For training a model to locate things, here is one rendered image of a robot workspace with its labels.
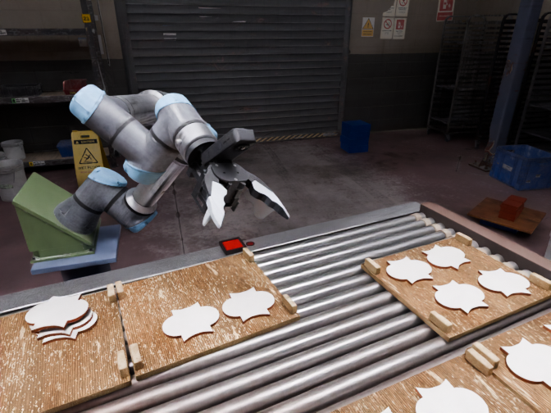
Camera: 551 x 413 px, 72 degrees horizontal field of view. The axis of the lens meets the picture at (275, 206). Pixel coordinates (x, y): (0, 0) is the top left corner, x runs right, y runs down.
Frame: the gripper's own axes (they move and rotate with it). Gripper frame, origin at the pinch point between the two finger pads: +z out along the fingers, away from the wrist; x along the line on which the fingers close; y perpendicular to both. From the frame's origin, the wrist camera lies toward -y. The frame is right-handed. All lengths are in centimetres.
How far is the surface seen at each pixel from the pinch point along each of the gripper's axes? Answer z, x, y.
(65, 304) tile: -27, 14, 58
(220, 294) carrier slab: -12, -20, 45
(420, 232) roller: -3, -96, 22
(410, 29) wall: -333, -535, -9
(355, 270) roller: 0, -59, 31
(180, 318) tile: -8.7, -6.5, 46.4
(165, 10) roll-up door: -445, -209, 112
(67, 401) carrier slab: -1, 21, 51
